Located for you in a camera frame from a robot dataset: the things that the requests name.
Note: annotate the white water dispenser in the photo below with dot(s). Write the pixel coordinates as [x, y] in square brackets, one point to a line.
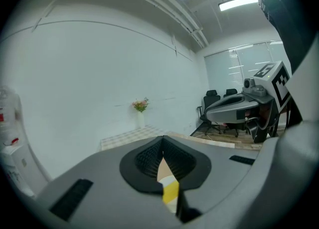
[17, 168]

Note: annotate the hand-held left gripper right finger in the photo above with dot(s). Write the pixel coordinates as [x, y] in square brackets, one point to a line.
[219, 173]

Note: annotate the clear water bottle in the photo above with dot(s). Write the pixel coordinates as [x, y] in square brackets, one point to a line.
[10, 113]

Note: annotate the beige checked tablecloth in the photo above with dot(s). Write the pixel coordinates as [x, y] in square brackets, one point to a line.
[124, 138]

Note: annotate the person's right hand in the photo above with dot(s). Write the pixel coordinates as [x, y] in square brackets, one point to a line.
[264, 113]

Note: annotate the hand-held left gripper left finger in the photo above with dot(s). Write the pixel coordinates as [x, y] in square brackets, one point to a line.
[99, 185]

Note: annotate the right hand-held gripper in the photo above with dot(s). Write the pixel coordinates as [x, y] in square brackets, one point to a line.
[279, 86]

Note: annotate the pink flower bouquet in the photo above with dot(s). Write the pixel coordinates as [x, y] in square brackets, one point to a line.
[140, 104]

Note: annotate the white vase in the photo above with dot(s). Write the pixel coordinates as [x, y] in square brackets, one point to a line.
[141, 121]

